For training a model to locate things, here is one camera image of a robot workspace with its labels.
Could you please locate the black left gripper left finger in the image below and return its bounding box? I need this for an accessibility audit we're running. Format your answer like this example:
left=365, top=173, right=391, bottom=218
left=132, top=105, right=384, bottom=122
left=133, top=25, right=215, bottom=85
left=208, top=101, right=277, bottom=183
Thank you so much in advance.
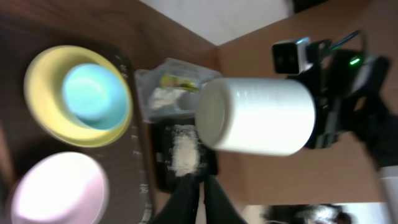
left=150, top=174, right=200, bottom=224

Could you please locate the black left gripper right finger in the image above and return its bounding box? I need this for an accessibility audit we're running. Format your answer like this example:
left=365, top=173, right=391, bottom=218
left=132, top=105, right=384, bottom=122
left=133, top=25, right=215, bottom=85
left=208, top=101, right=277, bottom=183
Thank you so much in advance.
left=204, top=175, right=246, bottom=224

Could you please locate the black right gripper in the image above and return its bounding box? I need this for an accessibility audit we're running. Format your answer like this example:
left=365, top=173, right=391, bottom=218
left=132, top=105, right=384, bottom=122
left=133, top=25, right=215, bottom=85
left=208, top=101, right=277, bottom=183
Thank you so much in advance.
left=290, top=39, right=391, bottom=149

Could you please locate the rice food scraps pile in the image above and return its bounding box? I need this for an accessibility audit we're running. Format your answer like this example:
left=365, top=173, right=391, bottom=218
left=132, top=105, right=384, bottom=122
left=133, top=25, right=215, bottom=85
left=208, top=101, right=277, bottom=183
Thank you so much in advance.
left=170, top=124, right=201, bottom=177

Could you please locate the white cup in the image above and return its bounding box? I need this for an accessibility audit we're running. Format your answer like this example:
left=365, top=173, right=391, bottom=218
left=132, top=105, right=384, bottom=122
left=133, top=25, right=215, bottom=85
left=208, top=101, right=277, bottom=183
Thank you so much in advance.
left=195, top=78, right=316, bottom=156

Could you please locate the white napkin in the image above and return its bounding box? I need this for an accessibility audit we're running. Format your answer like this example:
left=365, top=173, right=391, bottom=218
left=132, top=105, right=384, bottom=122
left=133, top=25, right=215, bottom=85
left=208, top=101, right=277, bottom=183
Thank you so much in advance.
left=149, top=88, right=188, bottom=110

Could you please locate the green orange snack wrapper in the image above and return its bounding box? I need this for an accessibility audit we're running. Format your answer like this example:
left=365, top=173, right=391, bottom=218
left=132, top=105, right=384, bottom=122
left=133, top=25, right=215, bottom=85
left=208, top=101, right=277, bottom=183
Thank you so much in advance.
left=160, top=74, right=199, bottom=91

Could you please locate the light blue bowl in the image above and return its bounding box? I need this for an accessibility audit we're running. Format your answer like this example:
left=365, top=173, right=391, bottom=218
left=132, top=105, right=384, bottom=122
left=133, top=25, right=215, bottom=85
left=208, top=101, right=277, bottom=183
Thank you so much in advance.
left=62, top=63, right=130, bottom=130

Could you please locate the black waste tray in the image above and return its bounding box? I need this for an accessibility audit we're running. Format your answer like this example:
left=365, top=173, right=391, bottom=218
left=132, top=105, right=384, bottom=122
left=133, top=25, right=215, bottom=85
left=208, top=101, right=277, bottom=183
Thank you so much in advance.
left=150, top=118, right=219, bottom=193

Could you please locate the clear plastic waste bin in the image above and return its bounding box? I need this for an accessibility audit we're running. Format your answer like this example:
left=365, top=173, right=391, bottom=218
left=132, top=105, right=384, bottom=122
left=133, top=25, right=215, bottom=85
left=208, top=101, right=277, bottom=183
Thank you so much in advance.
left=134, top=58, right=222, bottom=123

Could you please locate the dark brown serving tray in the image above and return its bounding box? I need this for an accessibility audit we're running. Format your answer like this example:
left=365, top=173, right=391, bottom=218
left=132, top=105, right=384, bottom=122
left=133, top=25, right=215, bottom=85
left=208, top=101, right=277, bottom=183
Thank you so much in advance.
left=1, top=17, right=152, bottom=223

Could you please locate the pink bowl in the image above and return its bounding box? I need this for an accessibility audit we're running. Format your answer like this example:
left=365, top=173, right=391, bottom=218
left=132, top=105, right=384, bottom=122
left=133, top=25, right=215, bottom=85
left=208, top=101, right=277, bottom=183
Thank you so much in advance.
left=11, top=152, right=109, bottom=224

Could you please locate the yellow plate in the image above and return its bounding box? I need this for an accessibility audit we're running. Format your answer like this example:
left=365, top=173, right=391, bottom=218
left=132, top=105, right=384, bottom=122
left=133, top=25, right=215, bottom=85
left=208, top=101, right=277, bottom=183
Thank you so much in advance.
left=24, top=45, right=134, bottom=147

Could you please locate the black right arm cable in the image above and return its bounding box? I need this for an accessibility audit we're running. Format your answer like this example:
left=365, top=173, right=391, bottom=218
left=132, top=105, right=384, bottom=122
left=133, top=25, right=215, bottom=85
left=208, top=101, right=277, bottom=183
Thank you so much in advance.
left=329, top=29, right=366, bottom=52

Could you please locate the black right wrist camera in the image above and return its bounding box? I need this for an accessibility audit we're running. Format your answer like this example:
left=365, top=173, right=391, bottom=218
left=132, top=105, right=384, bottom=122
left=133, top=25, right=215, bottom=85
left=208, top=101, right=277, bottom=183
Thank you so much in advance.
left=271, top=37, right=313, bottom=75

